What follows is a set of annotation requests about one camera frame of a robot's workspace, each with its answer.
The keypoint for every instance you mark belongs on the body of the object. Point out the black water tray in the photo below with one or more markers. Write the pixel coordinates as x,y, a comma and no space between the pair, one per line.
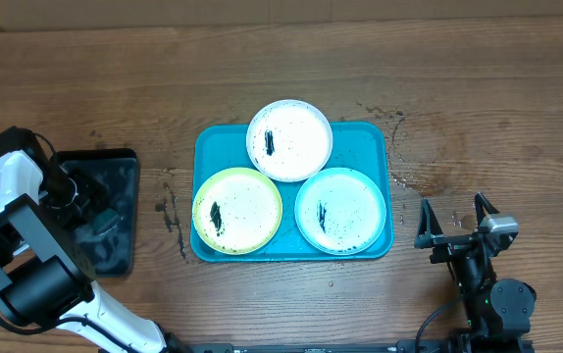
119,245

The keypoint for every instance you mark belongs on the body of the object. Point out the teal plastic tray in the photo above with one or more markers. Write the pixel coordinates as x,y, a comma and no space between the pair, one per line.
356,145

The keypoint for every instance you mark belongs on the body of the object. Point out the yellow-green plate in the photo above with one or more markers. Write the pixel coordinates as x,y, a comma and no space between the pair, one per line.
237,211

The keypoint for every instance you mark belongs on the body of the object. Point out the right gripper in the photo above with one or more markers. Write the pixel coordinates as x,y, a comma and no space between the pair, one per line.
456,241

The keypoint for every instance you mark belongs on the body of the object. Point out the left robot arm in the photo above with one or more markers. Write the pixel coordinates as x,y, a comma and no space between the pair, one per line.
46,280

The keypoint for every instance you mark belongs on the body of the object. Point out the white plate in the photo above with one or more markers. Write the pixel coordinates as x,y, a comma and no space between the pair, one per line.
289,140

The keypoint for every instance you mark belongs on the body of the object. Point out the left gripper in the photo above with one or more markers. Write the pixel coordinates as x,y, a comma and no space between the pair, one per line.
90,189

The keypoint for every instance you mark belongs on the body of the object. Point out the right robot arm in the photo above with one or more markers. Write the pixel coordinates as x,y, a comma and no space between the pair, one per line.
498,311

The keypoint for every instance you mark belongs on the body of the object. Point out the light blue plate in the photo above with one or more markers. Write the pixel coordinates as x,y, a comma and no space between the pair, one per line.
340,211

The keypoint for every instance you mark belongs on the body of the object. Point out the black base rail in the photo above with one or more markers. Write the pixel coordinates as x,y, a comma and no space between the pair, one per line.
401,346

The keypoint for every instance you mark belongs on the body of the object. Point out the green scrubbing sponge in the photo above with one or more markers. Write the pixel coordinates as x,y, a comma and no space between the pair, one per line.
104,221

